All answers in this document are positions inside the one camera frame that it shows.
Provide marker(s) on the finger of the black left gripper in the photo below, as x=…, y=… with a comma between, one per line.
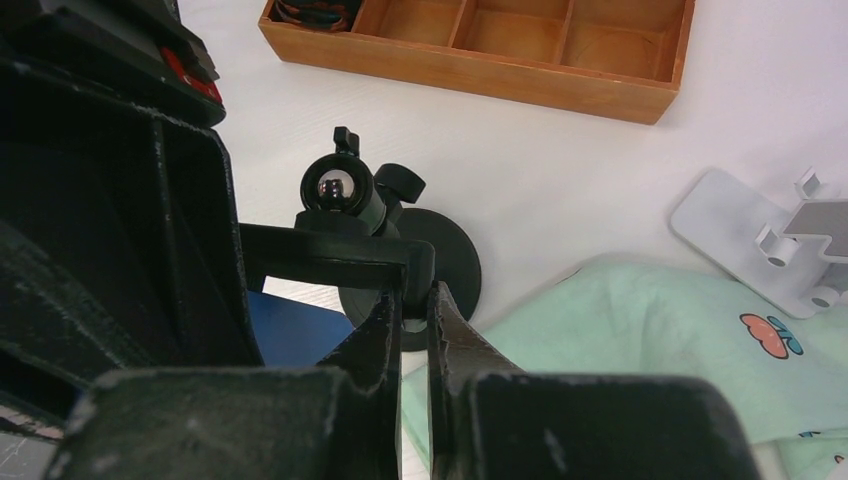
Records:
x=120, y=245

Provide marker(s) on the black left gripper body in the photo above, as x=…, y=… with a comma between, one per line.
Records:
x=138, y=48

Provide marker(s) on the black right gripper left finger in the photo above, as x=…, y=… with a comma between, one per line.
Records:
x=336, y=420

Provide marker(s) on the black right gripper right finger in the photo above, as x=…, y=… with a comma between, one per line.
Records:
x=489, y=419

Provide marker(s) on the blue smartphone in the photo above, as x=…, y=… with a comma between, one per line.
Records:
x=292, y=334

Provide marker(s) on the black clamp phone stand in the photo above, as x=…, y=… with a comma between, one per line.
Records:
x=361, y=232

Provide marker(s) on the white folding phone stand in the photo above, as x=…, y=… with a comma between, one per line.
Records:
x=796, y=258

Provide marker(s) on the green cartoon towel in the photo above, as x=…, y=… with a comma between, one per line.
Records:
x=786, y=378

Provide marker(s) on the orange compartment tray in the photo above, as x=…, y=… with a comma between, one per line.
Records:
x=617, y=59

